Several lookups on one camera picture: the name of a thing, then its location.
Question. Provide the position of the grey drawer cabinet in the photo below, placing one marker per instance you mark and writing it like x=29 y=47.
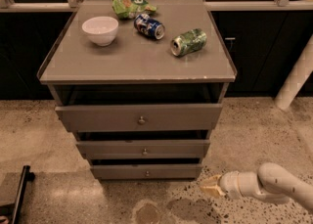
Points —
x=136 y=70

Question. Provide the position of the green soda can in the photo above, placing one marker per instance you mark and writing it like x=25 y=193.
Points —
x=188 y=42

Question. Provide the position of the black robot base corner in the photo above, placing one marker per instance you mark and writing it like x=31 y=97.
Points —
x=10 y=211

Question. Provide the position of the green chip bag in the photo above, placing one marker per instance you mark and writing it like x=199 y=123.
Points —
x=129 y=9

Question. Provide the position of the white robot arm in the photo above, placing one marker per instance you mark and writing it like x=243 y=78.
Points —
x=271 y=182

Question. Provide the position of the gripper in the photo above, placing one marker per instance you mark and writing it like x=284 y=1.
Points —
x=229 y=184

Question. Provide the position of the grey top drawer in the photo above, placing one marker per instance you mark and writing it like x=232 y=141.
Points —
x=132 y=118

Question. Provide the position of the white ceramic bowl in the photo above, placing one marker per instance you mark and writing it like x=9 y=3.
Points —
x=101 y=30

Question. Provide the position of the blue soda can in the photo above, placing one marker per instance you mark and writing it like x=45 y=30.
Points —
x=149 y=26

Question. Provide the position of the grey drawer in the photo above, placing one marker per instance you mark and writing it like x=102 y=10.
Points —
x=146 y=171
x=193 y=148
x=132 y=118

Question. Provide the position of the grey bottom drawer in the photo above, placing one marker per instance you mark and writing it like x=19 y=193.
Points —
x=146 y=171

